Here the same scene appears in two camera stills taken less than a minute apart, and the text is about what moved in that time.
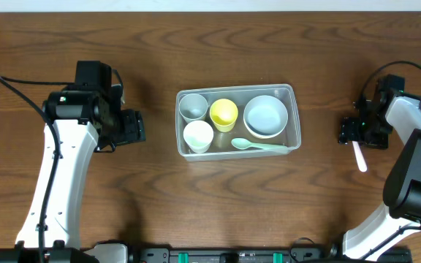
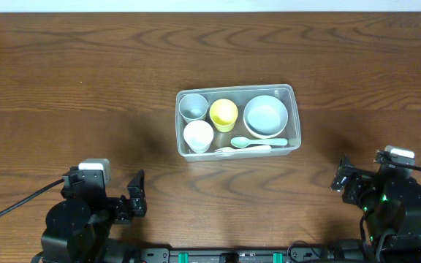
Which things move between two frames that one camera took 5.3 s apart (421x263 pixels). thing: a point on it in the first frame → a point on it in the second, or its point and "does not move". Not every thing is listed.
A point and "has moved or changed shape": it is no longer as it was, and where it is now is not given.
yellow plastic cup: (224, 113) does not move
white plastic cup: (198, 135) does not move
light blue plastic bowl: (266, 115) does not move
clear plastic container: (233, 122) does not move
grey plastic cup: (193, 107) does not move
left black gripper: (134, 127) → (123, 204)
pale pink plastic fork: (359, 157) → (241, 149)
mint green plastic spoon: (244, 144) has moved or changed shape
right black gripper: (351, 134) → (354, 183)
